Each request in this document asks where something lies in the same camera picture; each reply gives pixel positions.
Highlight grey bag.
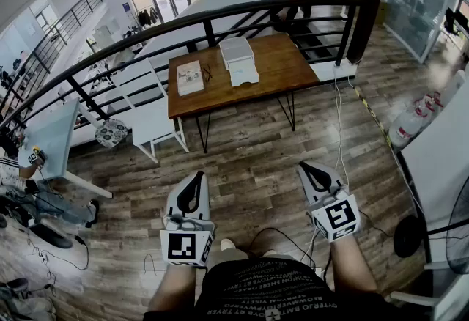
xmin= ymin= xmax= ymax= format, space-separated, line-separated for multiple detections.
xmin=0 ymin=277 xmax=56 ymax=321

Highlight pale book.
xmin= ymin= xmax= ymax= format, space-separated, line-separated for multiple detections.
xmin=176 ymin=59 xmax=205 ymax=97

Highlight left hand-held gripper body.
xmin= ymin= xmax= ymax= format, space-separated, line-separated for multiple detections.
xmin=160 ymin=215 xmax=216 ymax=269

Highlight glass top desk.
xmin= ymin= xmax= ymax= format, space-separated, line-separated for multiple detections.
xmin=16 ymin=97 xmax=114 ymax=199

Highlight black standing fan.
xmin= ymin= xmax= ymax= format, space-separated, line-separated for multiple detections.
xmin=393 ymin=183 xmax=469 ymax=275

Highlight black office chair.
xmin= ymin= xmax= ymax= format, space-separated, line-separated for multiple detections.
xmin=29 ymin=223 xmax=74 ymax=250

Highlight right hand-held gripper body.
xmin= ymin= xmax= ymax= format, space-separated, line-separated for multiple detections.
xmin=306 ymin=185 xmax=362 ymax=243

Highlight dark curved railing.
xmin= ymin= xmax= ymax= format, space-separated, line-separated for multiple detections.
xmin=0 ymin=0 xmax=385 ymax=137

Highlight person's left forearm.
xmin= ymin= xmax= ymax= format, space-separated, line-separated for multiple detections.
xmin=148 ymin=263 xmax=198 ymax=314

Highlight cardboard box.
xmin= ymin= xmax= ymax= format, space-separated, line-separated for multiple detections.
xmin=333 ymin=0 xmax=389 ymax=26

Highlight wooden table black legs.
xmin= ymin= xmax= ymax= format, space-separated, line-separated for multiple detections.
xmin=167 ymin=32 xmax=320 ymax=154

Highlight floral cushion stool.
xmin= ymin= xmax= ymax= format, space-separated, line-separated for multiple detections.
xmin=94 ymin=118 xmax=130 ymax=149

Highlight yellow black floor tape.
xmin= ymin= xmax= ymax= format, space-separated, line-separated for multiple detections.
xmin=353 ymin=86 xmax=393 ymax=147

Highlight clear water jug red label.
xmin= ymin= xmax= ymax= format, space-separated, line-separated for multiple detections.
xmin=428 ymin=91 xmax=445 ymax=111
xmin=388 ymin=108 xmax=426 ymax=149
xmin=413 ymin=94 xmax=436 ymax=123

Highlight black balcony railing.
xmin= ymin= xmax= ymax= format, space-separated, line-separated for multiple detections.
xmin=0 ymin=0 xmax=104 ymax=119

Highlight hanging dark coats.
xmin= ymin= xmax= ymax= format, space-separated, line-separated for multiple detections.
xmin=138 ymin=7 xmax=160 ymax=27

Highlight white drawer box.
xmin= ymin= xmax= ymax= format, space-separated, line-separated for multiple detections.
xmin=218 ymin=36 xmax=260 ymax=88

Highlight person's black printed shirt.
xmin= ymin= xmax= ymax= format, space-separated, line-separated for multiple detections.
xmin=142 ymin=257 xmax=404 ymax=321

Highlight person's right forearm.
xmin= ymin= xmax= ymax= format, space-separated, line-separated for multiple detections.
xmin=328 ymin=235 xmax=378 ymax=295

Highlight white desk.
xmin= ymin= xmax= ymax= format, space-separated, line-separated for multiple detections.
xmin=401 ymin=70 xmax=469 ymax=226

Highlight white chair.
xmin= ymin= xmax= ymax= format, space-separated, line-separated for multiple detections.
xmin=111 ymin=57 xmax=190 ymax=163

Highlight white cable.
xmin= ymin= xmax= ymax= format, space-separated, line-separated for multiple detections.
xmin=331 ymin=62 xmax=355 ymax=181

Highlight black cable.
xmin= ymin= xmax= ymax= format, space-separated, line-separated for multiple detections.
xmin=248 ymin=226 xmax=317 ymax=270

